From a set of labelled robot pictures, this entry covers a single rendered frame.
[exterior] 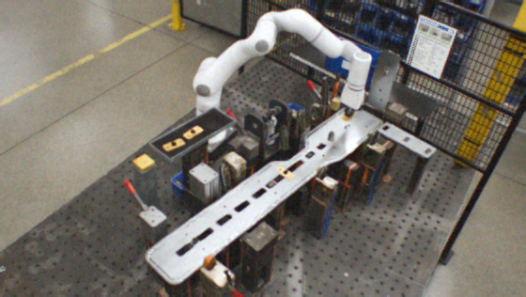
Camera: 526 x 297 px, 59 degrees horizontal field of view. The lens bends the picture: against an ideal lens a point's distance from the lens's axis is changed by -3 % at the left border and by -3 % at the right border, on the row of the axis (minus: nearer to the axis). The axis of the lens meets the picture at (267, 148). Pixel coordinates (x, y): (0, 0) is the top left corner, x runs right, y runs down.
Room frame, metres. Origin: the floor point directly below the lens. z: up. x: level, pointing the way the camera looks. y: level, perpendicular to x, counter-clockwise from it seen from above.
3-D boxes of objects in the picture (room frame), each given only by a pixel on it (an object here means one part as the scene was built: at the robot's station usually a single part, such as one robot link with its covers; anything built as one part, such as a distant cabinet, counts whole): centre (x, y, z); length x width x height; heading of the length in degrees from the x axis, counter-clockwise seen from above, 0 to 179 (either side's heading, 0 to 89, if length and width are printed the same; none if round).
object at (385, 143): (1.81, -0.57, 0.84); 0.11 x 0.10 x 0.28; 52
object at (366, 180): (1.70, -0.51, 0.87); 0.12 x 0.09 x 0.35; 52
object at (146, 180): (1.32, 0.47, 0.92); 0.08 x 0.08 x 0.44; 52
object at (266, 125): (1.71, 0.01, 0.94); 0.18 x 0.13 x 0.49; 142
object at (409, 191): (1.76, -0.77, 0.84); 0.11 x 0.06 x 0.29; 52
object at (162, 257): (1.48, -0.09, 1.00); 1.38 x 0.22 x 0.02; 142
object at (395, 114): (2.00, -0.65, 0.88); 0.08 x 0.08 x 0.36; 52
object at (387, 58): (2.07, -0.55, 1.17); 0.12 x 0.01 x 0.34; 52
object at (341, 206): (1.61, -0.39, 0.84); 0.11 x 0.08 x 0.29; 52
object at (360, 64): (1.87, -0.38, 1.35); 0.09 x 0.08 x 0.13; 177
